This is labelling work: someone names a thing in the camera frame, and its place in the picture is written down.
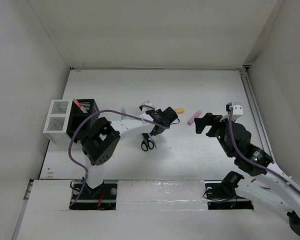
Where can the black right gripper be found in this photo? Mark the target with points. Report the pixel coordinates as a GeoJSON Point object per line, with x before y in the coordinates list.
{"type": "Point", "coordinates": [209, 119]}

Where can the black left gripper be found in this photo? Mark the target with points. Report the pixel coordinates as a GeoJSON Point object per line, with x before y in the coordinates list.
{"type": "Point", "coordinates": [157, 111]}

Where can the black handled scissors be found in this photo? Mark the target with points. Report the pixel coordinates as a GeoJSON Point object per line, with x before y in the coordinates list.
{"type": "Point", "coordinates": [147, 143]}

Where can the green highlighter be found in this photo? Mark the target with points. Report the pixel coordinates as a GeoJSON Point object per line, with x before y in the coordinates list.
{"type": "Point", "coordinates": [123, 111]}

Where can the red highlighter pen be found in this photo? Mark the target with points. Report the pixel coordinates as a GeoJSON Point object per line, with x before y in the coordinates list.
{"type": "Point", "coordinates": [84, 110]}

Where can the orange highlighter pen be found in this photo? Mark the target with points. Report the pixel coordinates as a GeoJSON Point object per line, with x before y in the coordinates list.
{"type": "Point", "coordinates": [78, 104]}

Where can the blue ballpoint pen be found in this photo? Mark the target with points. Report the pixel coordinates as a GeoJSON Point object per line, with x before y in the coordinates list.
{"type": "Point", "coordinates": [153, 141]}

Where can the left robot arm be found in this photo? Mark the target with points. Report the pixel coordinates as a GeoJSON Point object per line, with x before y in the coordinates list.
{"type": "Point", "coordinates": [101, 139]}

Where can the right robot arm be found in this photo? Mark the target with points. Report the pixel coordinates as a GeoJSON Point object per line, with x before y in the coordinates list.
{"type": "Point", "coordinates": [267, 185]}

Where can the orange yellow highlighter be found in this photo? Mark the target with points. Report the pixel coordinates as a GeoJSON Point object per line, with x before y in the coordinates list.
{"type": "Point", "coordinates": [180, 110]}

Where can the pink purple highlighter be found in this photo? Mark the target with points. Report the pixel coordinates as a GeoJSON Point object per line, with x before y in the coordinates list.
{"type": "Point", "coordinates": [197, 114]}

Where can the black slotted container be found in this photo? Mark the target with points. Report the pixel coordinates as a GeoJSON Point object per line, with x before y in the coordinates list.
{"type": "Point", "coordinates": [76, 117]}

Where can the white slotted container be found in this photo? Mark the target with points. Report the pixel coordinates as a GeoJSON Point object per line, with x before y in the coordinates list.
{"type": "Point", "coordinates": [56, 124]}

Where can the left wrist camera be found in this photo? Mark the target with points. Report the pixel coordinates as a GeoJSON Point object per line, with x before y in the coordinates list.
{"type": "Point", "coordinates": [145, 106]}

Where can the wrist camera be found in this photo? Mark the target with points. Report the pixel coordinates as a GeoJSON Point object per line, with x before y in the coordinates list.
{"type": "Point", "coordinates": [145, 106]}
{"type": "Point", "coordinates": [236, 109]}

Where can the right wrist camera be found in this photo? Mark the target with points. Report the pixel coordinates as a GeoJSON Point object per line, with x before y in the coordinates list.
{"type": "Point", "coordinates": [236, 109]}

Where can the aluminium rail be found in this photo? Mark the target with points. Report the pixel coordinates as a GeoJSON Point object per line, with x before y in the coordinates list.
{"type": "Point", "coordinates": [252, 119]}

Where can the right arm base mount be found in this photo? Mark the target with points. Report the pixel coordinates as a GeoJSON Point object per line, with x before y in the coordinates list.
{"type": "Point", "coordinates": [221, 195]}

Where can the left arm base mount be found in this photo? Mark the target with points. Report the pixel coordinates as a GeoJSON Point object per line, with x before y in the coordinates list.
{"type": "Point", "coordinates": [101, 198]}

